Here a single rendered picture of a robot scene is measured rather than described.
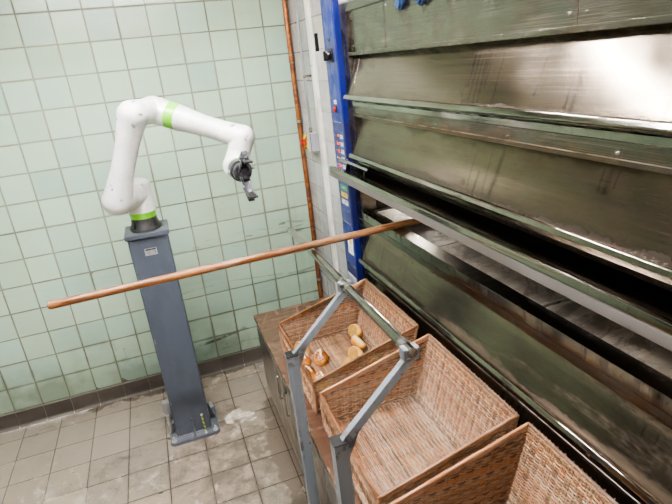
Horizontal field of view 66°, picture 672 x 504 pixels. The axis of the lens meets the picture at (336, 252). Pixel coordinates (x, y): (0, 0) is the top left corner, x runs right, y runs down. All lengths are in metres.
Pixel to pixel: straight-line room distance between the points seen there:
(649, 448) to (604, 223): 0.51
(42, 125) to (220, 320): 1.52
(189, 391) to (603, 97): 2.45
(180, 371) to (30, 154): 1.39
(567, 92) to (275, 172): 2.28
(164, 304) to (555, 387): 1.90
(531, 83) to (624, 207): 0.38
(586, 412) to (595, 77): 0.80
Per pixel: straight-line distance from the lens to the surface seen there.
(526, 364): 1.63
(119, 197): 2.49
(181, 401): 3.04
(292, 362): 1.83
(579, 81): 1.27
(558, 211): 1.34
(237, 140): 2.33
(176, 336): 2.85
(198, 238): 3.30
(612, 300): 1.09
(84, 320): 3.47
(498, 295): 1.64
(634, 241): 1.20
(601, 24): 1.23
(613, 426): 1.45
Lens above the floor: 1.90
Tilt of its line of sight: 21 degrees down
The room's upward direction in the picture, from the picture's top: 6 degrees counter-clockwise
